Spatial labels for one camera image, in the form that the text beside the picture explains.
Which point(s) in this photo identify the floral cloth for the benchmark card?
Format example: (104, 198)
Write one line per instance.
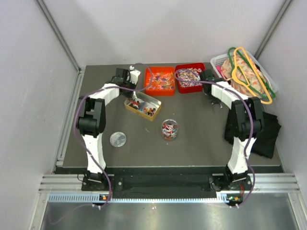
(246, 75)

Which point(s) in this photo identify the red candy box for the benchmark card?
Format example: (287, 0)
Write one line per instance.
(189, 74)

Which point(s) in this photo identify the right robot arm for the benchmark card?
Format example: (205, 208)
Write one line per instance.
(246, 122)

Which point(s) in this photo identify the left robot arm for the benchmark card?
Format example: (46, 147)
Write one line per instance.
(90, 121)

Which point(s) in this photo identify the clear jar lid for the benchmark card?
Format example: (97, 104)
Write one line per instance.
(118, 139)

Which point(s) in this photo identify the green hanger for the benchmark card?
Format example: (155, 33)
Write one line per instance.
(259, 81)

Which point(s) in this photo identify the clear glass jar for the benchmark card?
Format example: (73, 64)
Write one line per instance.
(169, 129)

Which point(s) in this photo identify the black cloth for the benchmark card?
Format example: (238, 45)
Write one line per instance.
(265, 142)

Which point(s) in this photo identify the white plastic basket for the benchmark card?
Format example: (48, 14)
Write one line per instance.
(216, 62)

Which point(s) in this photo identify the orange candy box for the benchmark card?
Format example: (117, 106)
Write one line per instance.
(163, 81)

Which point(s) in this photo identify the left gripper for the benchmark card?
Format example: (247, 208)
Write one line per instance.
(128, 95)

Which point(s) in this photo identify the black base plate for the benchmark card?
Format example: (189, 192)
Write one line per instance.
(167, 186)

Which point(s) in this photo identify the gold candy tin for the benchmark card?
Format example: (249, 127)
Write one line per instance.
(144, 106)

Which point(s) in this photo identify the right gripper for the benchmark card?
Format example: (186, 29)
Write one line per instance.
(215, 100)

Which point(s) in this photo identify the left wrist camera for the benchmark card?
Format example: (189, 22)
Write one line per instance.
(134, 75)

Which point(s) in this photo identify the yellow hanger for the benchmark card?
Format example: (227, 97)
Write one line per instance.
(251, 74)

